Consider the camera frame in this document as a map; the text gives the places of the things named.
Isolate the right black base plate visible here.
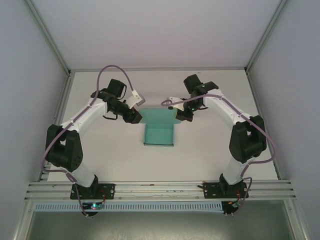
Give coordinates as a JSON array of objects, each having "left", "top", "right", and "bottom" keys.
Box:
[{"left": 197, "top": 181, "right": 247, "bottom": 200}]

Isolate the left aluminium frame post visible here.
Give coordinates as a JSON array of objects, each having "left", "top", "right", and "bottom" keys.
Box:
[{"left": 24, "top": 0, "right": 73, "bottom": 75}]

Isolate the left aluminium side rail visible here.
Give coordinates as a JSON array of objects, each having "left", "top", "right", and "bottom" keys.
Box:
[{"left": 37, "top": 73, "right": 74, "bottom": 182}]

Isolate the left circuit board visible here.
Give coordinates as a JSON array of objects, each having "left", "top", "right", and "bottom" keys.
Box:
[{"left": 83, "top": 202, "right": 106, "bottom": 211}]

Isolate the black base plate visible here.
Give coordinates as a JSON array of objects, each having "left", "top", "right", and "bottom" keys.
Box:
[
  {"left": 197, "top": 181, "right": 247, "bottom": 200},
  {"left": 69, "top": 183, "right": 116, "bottom": 201}
]

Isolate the aluminium mounting rail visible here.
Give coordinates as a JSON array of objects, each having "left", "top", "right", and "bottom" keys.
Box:
[{"left": 23, "top": 179, "right": 298, "bottom": 201}]

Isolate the right aluminium frame post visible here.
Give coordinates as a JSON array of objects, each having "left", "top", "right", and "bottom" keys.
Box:
[{"left": 244, "top": 0, "right": 291, "bottom": 74}]

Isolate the slotted white cable duct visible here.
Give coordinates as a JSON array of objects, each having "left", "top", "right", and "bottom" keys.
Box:
[{"left": 33, "top": 201, "right": 224, "bottom": 212}]

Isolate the right aluminium side rail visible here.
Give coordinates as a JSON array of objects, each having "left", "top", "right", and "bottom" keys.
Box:
[{"left": 245, "top": 71, "right": 283, "bottom": 180}]

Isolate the aluminium frame post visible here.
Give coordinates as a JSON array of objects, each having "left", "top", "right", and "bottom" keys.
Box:
[
  {"left": 244, "top": 0, "right": 291, "bottom": 74},
  {"left": 24, "top": 0, "right": 73, "bottom": 75}
]

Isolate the teal paper box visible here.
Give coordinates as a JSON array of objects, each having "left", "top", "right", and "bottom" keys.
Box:
[{"left": 138, "top": 108, "right": 182, "bottom": 147}]

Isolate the aluminium frame crossbar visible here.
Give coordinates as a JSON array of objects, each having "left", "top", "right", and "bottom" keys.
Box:
[{"left": 68, "top": 65, "right": 248, "bottom": 72}]

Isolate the aluminium side rail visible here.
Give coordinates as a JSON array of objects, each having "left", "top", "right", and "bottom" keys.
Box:
[
  {"left": 37, "top": 73, "right": 74, "bottom": 182},
  {"left": 245, "top": 71, "right": 283, "bottom": 180}
]

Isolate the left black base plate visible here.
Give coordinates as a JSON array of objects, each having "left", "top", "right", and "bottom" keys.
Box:
[{"left": 69, "top": 183, "right": 116, "bottom": 201}]

